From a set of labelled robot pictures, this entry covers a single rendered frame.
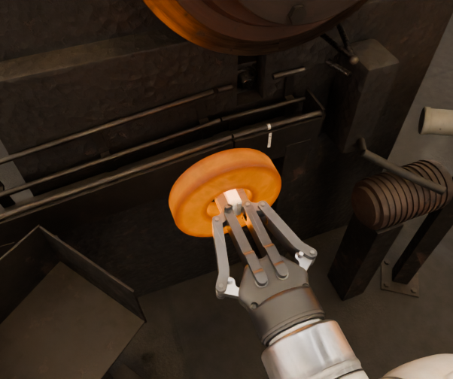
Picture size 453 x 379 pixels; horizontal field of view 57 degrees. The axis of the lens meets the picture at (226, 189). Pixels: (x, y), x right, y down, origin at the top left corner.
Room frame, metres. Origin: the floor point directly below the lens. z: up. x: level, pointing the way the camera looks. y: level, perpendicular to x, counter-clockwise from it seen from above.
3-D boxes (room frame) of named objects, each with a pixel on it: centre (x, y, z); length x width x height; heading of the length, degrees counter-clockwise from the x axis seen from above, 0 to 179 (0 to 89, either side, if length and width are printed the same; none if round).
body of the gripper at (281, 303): (0.20, -0.06, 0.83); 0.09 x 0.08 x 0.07; 22
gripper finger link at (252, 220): (0.27, -0.04, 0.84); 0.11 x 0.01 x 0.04; 20
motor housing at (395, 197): (0.63, -0.43, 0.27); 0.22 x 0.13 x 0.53; 111
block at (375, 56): (0.73, -0.29, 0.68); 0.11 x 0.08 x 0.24; 21
